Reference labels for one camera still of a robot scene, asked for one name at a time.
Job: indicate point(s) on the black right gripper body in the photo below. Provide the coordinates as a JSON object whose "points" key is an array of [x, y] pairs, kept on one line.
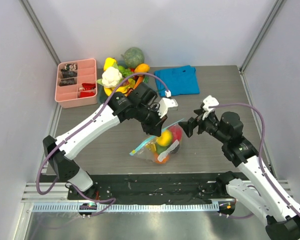
{"points": [[194, 125]]}

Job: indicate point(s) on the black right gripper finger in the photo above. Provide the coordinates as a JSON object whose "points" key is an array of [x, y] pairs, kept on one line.
{"points": [[199, 112], [188, 126]]}

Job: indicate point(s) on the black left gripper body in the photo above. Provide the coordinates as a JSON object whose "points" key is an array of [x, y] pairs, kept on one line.
{"points": [[149, 118]]}

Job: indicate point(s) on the yellow lemon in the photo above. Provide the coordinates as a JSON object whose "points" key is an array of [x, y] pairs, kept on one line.
{"points": [[165, 139]]}

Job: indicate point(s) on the red apple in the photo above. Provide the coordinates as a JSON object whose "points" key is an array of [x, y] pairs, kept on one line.
{"points": [[176, 132]]}

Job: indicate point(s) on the yellow banana bunch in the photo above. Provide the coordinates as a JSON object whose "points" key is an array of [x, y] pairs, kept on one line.
{"points": [[151, 146], [124, 90]]}

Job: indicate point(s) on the green orange mango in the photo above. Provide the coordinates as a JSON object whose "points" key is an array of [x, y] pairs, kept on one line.
{"points": [[160, 149]]}

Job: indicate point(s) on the clear zip top bag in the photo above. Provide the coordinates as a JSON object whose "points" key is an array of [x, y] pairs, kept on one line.
{"points": [[143, 153]]}

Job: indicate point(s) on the orange fruit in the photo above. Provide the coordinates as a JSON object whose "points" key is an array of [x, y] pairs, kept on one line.
{"points": [[161, 159]]}

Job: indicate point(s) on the dark purple mangosteen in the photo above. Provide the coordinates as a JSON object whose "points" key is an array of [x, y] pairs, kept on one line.
{"points": [[175, 150]]}

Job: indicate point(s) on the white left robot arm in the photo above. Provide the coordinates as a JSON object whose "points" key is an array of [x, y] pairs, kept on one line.
{"points": [[118, 107]]}

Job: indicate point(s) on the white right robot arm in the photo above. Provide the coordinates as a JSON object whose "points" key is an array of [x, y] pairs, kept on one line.
{"points": [[268, 201]]}

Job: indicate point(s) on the blue folded cloth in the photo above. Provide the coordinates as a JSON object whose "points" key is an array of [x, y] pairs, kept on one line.
{"points": [[180, 81]]}

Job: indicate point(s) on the green fruit basket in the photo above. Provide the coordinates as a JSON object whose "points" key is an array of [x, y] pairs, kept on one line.
{"points": [[130, 82]]}

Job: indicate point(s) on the orange yellow mango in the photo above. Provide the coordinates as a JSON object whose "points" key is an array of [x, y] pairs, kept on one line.
{"points": [[142, 68]]}

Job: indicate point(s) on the green leafy vegetable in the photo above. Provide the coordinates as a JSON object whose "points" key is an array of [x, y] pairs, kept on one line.
{"points": [[125, 71]]}

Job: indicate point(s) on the white cauliflower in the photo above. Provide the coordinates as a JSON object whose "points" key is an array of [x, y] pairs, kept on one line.
{"points": [[111, 77]]}

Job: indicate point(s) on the green melon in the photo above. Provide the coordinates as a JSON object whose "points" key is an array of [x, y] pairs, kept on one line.
{"points": [[133, 57]]}

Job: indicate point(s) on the yellow bell pepper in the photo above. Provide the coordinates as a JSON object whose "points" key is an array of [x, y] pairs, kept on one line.
{"points": [[109, 62]]}

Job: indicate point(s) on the pink organizer tray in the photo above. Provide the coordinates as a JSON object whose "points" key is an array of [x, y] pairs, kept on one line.
{"points": [[76, 83]]}

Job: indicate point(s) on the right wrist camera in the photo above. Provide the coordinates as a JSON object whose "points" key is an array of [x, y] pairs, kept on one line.
{"points": [[208, 105]]}

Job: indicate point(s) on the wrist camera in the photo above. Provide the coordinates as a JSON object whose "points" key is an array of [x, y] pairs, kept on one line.
{"points": [[208, 105], [167, 103]]}

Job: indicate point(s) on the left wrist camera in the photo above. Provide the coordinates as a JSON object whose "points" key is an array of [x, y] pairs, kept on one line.
{"points": [[167, 103]]}

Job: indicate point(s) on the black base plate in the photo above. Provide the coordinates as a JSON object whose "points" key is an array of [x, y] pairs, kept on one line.
{"points": [[161, 189]]}

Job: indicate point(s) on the white slotted cable duct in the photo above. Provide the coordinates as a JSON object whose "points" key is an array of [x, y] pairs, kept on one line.
{"points": [[86, 207]]}

